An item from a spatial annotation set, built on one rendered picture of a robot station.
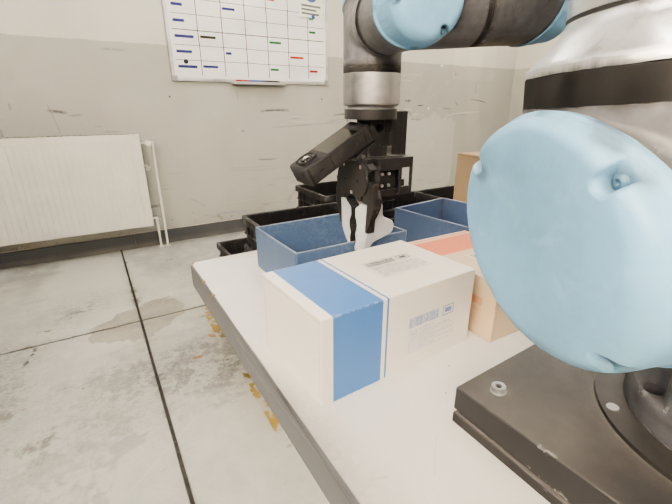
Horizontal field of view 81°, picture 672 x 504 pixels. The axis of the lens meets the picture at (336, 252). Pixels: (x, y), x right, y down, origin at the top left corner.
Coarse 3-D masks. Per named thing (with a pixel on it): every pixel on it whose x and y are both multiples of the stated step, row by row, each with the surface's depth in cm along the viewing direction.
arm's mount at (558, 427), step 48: (480, 384) 33; (528, 384) 33; (576, 384) 33; (480, 432) 32; (528, 432) 28; (576, 432) 28; (624, 432) 27; (528, 480) 29; (576, 480) 25; (624, 480) 24
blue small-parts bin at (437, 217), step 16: (400, 208) 78; (416, 208) 81; (432, 208) 84; (448, 208) 85; (464, 208) 82; (400, 224) 77; (416, 224) 74; (432, 224) 71; (448, 224) 68; (464, 224) 83; (416, 240) 75
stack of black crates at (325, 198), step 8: (304, 184) 193; (320, 184) 197; (328, 184) 199; (336, 184) 202; (304, 192) 183; (312, 192) 176; (320, 192) 198; (328, 192) 201; (304, 200) 186; (312, 200) 180; (320, 200) 171; (328, 200) 169; (336, 200) 171; (384, 200) 186; (392, 200) 188; (384, 208) 188; (392, 208) 190; (384, 216) 188
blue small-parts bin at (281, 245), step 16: (272, 224) 67; (288, 224) 68; (304, 224) 70; (320, 224) 72; (336, 224) 74; (256, 240) 66; (272, 240) 60; (288, 240) 69; (304, 240) 71; (320, 240) 73; (336, 240) 75; (384, 240) 61; (272, 256) 61; (288, 256) 56; (304, 256) 54; (320, 256) 56
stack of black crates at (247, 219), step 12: (324, 204) 154; (336, 204) 156; (252, 216) 140; (264, 216) 143; (276, 216) 145; (288, 216) 148; (300, 216) 150; (312, 216) 153; (252, 228) 130; (252, 240) 135
